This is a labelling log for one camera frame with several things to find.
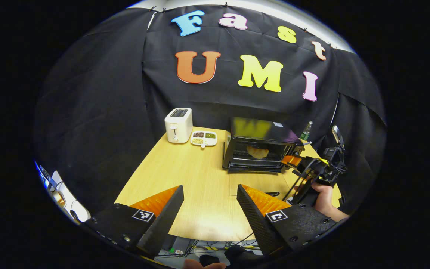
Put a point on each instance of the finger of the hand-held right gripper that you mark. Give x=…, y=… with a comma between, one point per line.
x=292, y=161

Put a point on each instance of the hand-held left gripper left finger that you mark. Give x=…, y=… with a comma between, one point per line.
x=166, y=220

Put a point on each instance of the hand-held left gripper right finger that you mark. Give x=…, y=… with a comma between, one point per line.
x=257, y=220

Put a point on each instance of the golden croissant bread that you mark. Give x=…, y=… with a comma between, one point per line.
x=257, y=152

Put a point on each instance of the black electric oven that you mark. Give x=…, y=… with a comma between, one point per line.
x=259, y=129

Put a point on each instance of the clear plastic bottle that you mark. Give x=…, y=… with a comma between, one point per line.
x=306, y=131

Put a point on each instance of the dark rounded object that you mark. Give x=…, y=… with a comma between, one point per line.
x=241, y=256

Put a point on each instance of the white divided snack dish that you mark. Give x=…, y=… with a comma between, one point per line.
x=203, y=138

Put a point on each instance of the white toaster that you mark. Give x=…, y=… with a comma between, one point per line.
x=178, y=125

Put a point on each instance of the black backdrop cloth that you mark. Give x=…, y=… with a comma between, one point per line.
x=106, y=112

